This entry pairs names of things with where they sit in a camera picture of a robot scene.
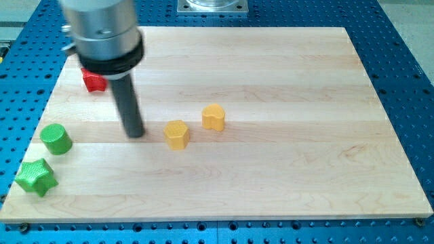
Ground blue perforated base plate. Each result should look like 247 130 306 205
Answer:
1 0 433 243

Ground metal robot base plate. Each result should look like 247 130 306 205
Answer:
177 0 249 14

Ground green cylinder block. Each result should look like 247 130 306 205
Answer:
40 123 73 155

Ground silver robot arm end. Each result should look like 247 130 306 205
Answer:
59 0 144 80

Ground yellow hexagon block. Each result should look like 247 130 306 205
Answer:
163 120 190 150

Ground wooden board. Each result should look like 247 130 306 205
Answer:
1 27 433 223

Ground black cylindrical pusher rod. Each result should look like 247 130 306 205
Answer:
108 74 145 138

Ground green star block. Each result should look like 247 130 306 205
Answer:
14 158 58 197

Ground red star block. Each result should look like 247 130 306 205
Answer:
81 68 107 92

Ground yellow heart block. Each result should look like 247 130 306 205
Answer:
201 104 225 131

